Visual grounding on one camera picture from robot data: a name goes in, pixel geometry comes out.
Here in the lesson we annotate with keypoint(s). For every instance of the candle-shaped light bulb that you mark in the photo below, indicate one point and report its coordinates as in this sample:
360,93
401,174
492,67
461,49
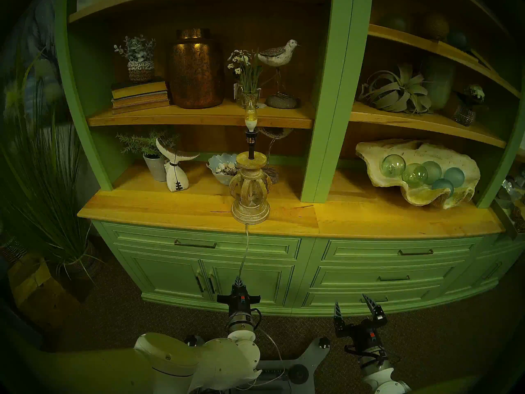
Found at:
250,122

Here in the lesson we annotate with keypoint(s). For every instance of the old hardcover book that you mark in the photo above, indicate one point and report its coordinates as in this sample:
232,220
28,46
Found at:
141,99
141,107
139,89

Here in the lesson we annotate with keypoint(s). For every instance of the white whale tail figurine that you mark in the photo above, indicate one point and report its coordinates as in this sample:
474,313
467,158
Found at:
177,179

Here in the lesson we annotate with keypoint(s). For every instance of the green wooden shelf cabinet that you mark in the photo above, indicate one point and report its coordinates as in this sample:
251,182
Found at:
336,89

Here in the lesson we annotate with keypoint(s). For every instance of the blue wall painting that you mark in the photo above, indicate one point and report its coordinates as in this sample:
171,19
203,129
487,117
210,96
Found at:
41,40

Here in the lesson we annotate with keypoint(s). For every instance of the tall grass plant in basket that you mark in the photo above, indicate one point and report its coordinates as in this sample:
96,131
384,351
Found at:
49,200

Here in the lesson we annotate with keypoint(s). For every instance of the pale green glass ball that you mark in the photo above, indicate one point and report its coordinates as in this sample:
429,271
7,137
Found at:
392,165
414,175

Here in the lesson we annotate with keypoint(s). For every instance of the grey-green air plant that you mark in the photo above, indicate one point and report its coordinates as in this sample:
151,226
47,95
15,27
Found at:
396,93

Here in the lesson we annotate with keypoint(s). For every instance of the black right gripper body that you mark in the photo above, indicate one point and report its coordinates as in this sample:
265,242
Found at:
367,335

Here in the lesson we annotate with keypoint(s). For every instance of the dark green sphere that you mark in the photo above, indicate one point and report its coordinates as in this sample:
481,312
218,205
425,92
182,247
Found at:
393,23

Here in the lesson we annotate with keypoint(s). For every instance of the side shelf with trinkets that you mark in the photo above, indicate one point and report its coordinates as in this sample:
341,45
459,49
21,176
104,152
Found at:
506,216

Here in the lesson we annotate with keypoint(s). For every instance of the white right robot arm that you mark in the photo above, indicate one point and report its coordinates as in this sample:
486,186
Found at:
379,379

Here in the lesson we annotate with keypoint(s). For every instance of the brown woven sphere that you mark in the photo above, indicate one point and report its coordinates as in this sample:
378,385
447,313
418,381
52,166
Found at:
435,26

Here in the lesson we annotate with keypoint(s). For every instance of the teal glass ball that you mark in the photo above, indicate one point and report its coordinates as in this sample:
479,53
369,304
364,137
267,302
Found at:
434,170
443,187
454,177

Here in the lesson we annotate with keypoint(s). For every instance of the shell-shaped bowl with seashells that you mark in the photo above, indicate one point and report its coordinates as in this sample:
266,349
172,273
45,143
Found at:
219,163

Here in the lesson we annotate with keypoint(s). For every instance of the white shorebird figurine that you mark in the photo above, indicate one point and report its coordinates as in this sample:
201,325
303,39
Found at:
278,56

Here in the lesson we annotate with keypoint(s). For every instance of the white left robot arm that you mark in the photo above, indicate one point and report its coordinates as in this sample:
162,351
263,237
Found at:
213,364

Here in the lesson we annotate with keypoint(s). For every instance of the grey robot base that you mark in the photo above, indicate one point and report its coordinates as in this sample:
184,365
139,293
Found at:
303,372

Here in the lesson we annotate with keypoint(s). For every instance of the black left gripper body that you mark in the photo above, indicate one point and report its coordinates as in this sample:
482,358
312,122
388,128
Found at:
240,301

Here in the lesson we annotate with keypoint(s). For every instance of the dark teal sphere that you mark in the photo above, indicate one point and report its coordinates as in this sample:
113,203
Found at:
457,39

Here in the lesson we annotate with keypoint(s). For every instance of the tall green ceramic vase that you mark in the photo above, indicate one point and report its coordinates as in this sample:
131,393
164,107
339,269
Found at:
439,83

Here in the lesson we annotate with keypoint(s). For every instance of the white flowers in glass vase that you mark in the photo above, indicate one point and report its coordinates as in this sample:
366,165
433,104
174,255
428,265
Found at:
246,94

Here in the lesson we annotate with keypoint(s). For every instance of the small plant in glass pot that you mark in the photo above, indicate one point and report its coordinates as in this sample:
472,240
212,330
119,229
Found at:
465,116

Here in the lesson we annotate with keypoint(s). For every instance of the carved wooden table lamp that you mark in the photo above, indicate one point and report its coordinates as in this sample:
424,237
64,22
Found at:
250,200

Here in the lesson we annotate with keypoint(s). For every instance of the small plant in woven pot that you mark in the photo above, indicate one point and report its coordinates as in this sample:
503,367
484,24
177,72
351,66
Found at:
140,71

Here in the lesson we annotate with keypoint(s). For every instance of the rosemary plant in white pot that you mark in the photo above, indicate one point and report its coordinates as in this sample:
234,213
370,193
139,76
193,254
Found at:
156,167

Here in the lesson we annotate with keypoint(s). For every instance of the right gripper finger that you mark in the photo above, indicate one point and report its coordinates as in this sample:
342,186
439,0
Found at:
375,314
338,319

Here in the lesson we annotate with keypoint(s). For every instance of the black power strip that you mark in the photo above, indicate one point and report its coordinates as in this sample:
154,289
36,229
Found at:
272,374

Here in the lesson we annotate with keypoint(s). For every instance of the striped basket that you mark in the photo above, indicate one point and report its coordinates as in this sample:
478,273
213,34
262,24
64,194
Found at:
12,249

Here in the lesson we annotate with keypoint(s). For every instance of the large copper vase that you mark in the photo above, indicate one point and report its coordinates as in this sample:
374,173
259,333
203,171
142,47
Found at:
195,73

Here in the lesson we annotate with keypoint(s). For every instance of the flat dark book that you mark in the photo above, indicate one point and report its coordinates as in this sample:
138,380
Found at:
480,58

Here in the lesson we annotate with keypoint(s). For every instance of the giant clam shell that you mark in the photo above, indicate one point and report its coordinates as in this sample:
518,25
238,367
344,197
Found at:
467,167

